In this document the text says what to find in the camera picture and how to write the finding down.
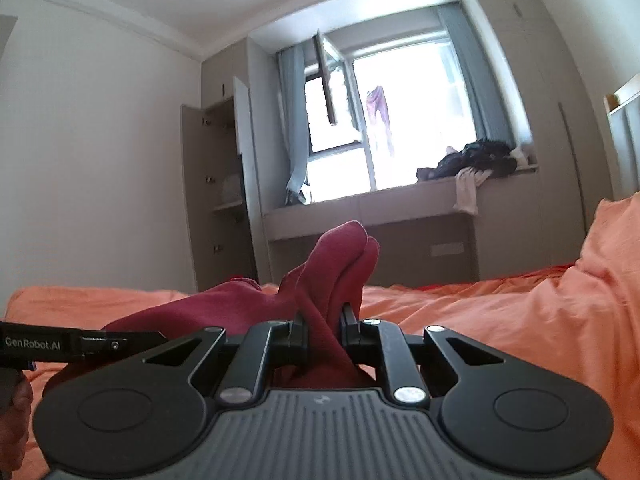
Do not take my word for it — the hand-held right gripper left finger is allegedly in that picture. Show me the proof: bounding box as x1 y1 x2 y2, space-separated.
142 310 310 405

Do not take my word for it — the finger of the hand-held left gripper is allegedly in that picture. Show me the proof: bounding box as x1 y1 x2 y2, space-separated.
81 328 168 358

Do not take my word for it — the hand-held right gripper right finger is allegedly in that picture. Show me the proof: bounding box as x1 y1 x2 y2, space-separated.
340 305 507 405

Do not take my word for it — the maroon garment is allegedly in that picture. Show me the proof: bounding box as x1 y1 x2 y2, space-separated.
44 220 382 393

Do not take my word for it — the pile of dark clothes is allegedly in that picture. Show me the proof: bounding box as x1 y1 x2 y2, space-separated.
416 138 519 182

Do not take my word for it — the person's left hand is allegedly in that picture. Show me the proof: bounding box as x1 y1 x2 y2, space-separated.
0 375 35 463

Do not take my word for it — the grey window bench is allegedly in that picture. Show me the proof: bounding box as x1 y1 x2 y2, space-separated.
261 166 542 283

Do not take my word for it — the orange blanket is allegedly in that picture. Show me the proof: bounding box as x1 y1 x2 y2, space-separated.
0 197 640 480

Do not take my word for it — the open grey shelf cabinet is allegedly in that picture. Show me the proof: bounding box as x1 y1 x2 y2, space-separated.
179 76 262 292

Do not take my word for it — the white cloth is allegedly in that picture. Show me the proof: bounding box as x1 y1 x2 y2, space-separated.
452 167 495 214

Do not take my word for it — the grey-blue curtain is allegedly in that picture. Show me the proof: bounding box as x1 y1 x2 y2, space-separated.
436 4 518 147
276 42 313 207

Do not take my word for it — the window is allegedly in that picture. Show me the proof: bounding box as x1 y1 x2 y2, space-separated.
299 35 483 202

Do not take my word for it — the purple hanging garment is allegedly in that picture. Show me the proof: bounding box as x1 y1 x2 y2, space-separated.
364 86 397 159

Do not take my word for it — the open window sash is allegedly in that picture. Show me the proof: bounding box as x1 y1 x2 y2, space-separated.
312 31 352 127

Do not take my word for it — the tall grey wardrobe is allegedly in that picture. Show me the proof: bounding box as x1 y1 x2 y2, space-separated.
459 0 617 281

